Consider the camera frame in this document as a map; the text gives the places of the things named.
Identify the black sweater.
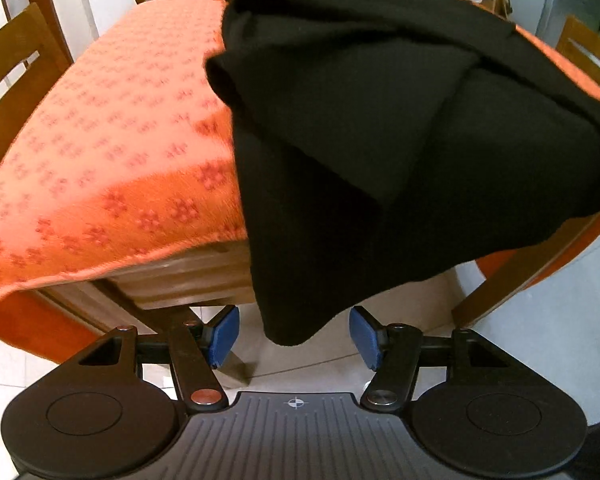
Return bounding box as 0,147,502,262
206,0,600,346

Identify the wooden chair right with clothes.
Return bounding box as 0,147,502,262
556,15,600,85

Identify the orange flower-pattern table mat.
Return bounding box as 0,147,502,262
0,0,600,362

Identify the wooden chair left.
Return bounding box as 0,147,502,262
0,3,71,163

